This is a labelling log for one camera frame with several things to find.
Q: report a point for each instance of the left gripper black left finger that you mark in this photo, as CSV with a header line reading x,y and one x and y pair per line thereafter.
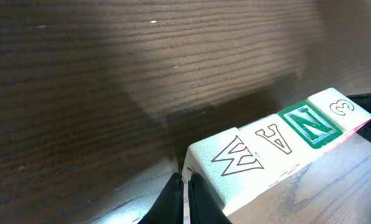
x,y
168,207

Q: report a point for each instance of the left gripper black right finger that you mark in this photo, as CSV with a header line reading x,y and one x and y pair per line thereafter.
x,y
203,208

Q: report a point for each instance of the red number 3 block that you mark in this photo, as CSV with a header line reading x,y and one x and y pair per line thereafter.
x,y
341,110

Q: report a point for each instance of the yellow top wooden block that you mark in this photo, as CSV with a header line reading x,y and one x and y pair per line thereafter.
x,y
233,173

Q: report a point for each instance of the soccer ball wooden block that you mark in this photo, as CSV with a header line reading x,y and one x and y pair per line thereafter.
x,y
313,126

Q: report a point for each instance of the red A wooden block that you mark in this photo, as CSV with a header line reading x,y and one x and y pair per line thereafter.
x,y
281,150

